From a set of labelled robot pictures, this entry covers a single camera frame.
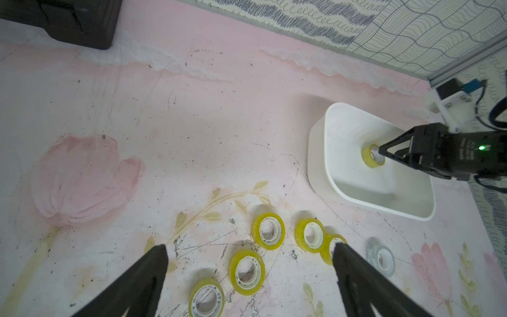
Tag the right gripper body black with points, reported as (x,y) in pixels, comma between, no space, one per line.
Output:
(460,155)

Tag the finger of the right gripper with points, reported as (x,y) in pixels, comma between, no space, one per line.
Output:
(414,164)
(400,147)

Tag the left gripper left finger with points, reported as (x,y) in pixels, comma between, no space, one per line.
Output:
(136,292)

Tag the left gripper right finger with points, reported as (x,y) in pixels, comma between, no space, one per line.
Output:
(365,291)

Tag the clear tape roll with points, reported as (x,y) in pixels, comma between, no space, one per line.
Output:
(382,259)

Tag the yellow tape roll six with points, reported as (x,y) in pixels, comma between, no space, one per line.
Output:
(372,157)

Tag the yellow tape roll five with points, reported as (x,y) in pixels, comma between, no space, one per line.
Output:
(329,244)

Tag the yellow tape roll one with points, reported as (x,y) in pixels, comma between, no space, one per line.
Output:
(206,299)

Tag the yellow tape roll four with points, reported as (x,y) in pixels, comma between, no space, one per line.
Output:
(309,235)

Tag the yellow tape roll three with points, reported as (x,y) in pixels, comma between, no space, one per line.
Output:
(268,231)

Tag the yellow tape roll two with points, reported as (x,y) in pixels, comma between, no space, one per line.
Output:
(246,272)

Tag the white storage box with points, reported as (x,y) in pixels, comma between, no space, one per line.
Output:
(344,164)

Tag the black tool case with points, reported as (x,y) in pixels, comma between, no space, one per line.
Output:
(88,23)

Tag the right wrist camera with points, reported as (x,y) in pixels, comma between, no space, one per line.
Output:
(453,100)

